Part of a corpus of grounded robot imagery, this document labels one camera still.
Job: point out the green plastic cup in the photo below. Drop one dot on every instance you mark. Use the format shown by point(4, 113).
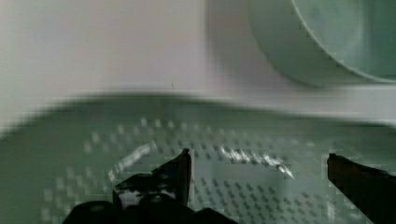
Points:
point(327, 43)

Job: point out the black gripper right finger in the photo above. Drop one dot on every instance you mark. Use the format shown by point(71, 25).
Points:
point(371, 190)

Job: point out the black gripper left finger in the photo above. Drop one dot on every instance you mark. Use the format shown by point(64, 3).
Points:
point(172, 178)

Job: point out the green plastic strainer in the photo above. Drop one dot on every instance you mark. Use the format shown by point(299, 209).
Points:
point(253, 165)

